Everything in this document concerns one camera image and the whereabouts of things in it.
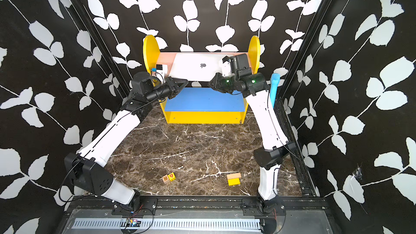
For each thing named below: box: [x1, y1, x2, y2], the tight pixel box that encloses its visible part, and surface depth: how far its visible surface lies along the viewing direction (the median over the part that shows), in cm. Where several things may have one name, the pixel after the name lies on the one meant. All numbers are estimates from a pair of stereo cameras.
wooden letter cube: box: [161, 174, 170, 185], surface depth 81 cm
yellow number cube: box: [167, 172, 177, 182], surface depth 82 cm
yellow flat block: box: [227, 177, 241, 187], surface depth 83 cm
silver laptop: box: [169, 53, 233, 82], surface depth 78 cm
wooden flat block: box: [226, 172, 242, 180], surface depth 85 cm
